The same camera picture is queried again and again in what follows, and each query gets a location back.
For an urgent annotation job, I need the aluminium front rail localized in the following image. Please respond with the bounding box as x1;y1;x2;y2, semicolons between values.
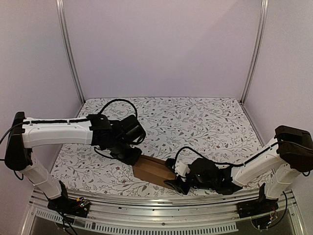
28;189;298;233

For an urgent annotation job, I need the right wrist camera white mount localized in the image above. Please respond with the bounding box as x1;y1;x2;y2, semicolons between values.
165;158;191;179

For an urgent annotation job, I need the aluminium frame post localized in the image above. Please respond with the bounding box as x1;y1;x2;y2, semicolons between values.
56;0;86;104
240;0;269;106

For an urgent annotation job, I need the black braided cable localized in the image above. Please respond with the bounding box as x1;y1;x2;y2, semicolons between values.
99;98;139;120
175;146;245;168

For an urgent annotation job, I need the left black braided cable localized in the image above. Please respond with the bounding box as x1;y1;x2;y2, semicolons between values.
99;98;139;120

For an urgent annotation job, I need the right black braided cable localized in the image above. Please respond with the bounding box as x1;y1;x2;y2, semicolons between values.
175;146;245;168

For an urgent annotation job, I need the left aluminium frame post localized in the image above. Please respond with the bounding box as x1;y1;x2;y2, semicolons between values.
56;0;86;104

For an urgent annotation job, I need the brown cardboard box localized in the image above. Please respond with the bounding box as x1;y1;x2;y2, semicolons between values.
133;155;176;189

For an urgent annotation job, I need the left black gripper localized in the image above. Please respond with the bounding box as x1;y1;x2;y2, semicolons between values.
110;140;143;168

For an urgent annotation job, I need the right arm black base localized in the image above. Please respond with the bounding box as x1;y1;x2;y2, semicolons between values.
236;183;288;232

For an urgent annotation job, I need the right aluminium frame post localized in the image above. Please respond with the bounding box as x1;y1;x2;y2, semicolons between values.
240;0;269;106

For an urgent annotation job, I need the floral patterned table mat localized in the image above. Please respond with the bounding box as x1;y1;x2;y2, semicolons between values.
51;97;261;198

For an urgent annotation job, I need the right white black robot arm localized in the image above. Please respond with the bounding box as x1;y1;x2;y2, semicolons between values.
164;125;313;213

